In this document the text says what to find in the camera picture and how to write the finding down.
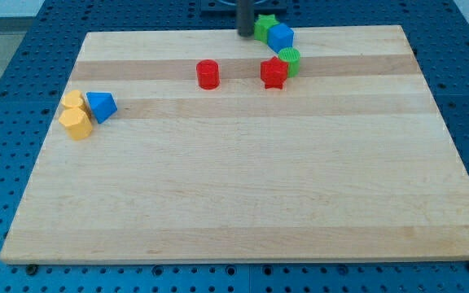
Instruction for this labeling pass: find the yellow heart block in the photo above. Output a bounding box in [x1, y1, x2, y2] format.
[61, 90, 90, 116]

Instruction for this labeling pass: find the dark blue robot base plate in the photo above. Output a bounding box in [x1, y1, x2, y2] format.
[197, 0, 288, 15]

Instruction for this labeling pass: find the blue cube block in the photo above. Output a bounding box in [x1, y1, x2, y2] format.
[267, 24, 294, 53]

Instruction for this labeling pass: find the blue triangular prism block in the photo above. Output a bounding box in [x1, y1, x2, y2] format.
[86, 92, 117, 124]

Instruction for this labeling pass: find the green star block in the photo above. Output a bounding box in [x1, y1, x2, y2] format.
[254, 14, 279, 43]

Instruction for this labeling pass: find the light wooden board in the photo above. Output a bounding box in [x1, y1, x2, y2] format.
[0, 25, 469, 265]

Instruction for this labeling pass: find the red cylinder block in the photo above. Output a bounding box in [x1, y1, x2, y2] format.
[195, 59, 220, 90]

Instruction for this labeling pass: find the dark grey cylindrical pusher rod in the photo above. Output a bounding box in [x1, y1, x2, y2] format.
[236, 0, 254, 37]

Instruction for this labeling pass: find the yellow hexagon block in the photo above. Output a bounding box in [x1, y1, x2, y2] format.
[59, 107, 93, 140]

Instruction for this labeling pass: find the red star block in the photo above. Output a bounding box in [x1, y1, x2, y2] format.
[260, 56, 288, 90]

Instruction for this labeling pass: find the green cylinder block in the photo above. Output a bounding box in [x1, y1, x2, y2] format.
[278, 47, 301, 77]

